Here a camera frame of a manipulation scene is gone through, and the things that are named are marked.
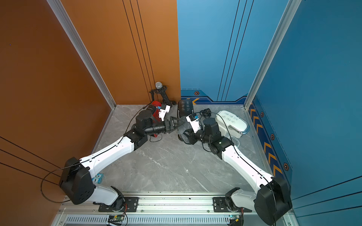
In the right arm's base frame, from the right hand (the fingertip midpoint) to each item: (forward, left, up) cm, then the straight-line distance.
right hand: (184, 130), depth 76 cm
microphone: (+36, +18, 0) cm, 40 cm away
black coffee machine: (+17, 0, +1) cm, 17 cm away
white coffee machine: (+5, -27, -2) cm, 28 cm away
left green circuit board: (-37, +33, -24) cm, 55 cm away
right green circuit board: (-38, -25, -24) cm, 51 cm away
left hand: (-1, 0, +8) cm, 8 cm away
